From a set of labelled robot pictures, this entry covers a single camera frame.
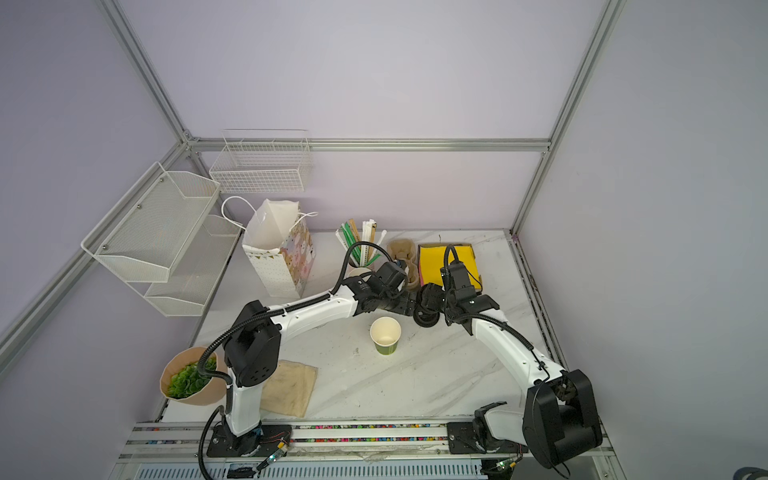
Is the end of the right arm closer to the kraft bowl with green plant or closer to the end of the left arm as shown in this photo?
the end of the left arm

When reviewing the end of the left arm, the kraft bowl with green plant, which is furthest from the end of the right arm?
the kraft bowl with green plant

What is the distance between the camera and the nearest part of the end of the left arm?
65 centimetres
